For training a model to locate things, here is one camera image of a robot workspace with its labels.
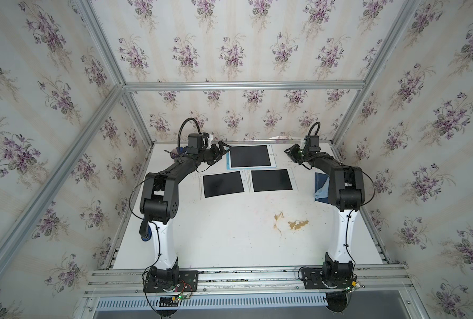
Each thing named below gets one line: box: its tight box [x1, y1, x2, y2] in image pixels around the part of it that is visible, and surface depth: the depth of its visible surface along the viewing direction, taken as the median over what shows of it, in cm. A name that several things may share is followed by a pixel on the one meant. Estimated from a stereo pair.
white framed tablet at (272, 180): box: [246, 167, 299, 195], surface depth 106 cm
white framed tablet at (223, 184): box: [199, 170, 250, 200], surface depth 106 cm
